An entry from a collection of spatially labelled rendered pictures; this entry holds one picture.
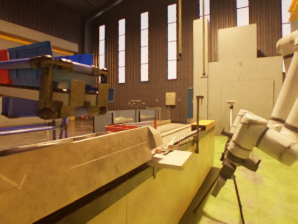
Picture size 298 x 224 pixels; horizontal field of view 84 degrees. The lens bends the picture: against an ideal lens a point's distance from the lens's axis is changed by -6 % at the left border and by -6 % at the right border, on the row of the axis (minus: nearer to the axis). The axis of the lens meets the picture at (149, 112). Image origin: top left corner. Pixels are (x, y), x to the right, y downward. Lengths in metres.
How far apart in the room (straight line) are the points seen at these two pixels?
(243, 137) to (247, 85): 5.74
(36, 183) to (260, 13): 10.89
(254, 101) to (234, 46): 2.62
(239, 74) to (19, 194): 6.39
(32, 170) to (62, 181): 0.11
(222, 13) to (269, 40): 2.77
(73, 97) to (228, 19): 10.68
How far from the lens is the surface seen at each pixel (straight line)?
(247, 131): 0.72
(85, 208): 0.74
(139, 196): 1.03
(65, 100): 0.51
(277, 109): 1.13
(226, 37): 8.13
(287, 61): 1.38
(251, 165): 0.78
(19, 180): 0.59
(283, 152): 0.70
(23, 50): 0.72
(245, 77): 6.52
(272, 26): 10.76
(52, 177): 0.63
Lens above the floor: 1.14
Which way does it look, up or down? 3 degrees down
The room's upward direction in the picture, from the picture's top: straight up
